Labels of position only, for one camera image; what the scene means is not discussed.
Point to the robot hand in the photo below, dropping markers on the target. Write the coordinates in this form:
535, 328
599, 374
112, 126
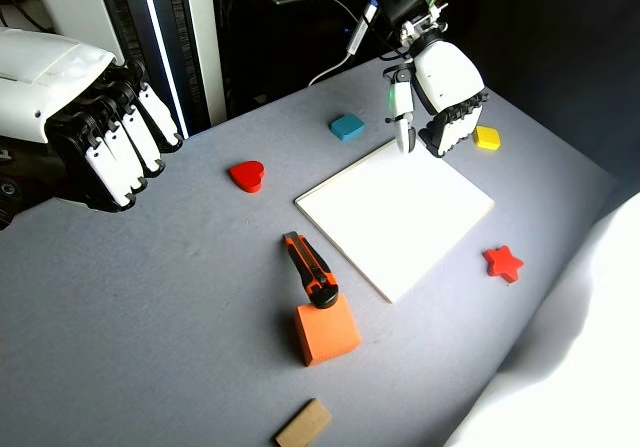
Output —
55, 82
445, 74

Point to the orange black utility knife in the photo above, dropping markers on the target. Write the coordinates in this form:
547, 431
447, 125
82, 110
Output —
311, 267

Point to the white square board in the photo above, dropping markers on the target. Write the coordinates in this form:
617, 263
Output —
395, 212

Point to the yellow rounded block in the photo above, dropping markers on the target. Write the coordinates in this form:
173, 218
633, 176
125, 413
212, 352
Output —
488, 138

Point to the white adapter dongle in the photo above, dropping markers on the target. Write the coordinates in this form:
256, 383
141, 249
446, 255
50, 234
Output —
361, 27

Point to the blue rounded block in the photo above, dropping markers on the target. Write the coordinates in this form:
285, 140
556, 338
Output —
347, 127

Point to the red star block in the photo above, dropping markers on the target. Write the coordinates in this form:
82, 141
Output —
502, 263

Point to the red heart block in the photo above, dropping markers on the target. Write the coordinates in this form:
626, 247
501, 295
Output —
247, 174

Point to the grey table cloth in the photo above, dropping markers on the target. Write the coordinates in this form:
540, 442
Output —
150, 317

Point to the orange cube block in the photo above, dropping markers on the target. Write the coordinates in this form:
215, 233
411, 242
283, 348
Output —
327, 334

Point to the brown wooden block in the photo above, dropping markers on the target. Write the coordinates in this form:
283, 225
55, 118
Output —
302, 424

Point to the white upright frame panel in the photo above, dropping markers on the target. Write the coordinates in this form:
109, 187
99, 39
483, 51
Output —
200, 42

